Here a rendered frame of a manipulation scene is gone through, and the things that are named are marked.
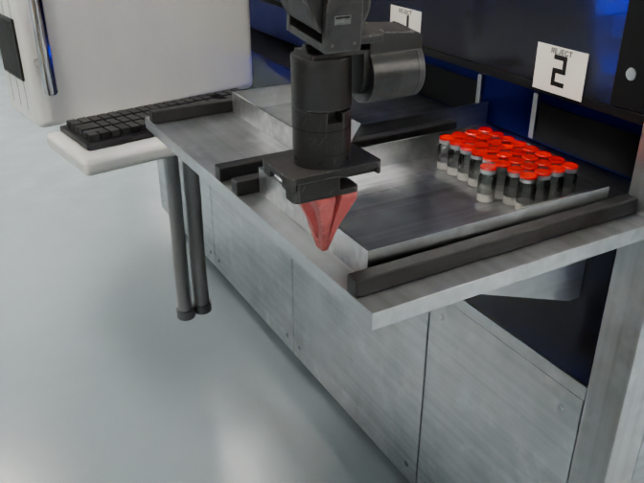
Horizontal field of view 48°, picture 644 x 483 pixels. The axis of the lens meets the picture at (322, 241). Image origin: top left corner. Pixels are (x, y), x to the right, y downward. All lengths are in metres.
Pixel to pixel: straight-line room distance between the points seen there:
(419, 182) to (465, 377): 0.46
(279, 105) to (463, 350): 0.53
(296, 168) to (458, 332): 0.66
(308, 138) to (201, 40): 0.96
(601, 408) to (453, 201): 0.37
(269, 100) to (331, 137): 0.62
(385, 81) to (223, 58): 0.99
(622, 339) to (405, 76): 0.49
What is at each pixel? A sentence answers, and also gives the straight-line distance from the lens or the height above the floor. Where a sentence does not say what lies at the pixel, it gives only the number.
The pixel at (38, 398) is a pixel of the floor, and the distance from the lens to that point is 2.11.
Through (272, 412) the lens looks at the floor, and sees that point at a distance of 1.93.
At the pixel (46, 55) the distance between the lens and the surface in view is 1.43.
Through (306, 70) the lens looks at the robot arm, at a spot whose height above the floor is 1.09.
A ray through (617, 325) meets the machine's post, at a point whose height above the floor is 0.72.
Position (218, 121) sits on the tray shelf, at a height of 0.88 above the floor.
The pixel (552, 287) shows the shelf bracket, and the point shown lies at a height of 0.76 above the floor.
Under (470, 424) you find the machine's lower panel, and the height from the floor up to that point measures 0.37.
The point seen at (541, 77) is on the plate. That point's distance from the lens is 1.02.
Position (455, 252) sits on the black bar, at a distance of 0.76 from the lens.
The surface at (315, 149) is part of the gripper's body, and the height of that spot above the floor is 1.02.
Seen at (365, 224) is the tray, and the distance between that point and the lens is 0.85.
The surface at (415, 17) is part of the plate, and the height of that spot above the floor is 1.04.
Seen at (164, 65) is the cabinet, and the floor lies 0.89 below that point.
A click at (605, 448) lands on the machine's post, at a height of 0.53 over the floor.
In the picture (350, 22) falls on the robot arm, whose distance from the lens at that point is 0.64.
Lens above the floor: 1.25
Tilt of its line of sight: 27 degrees down
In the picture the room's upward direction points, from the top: straight up
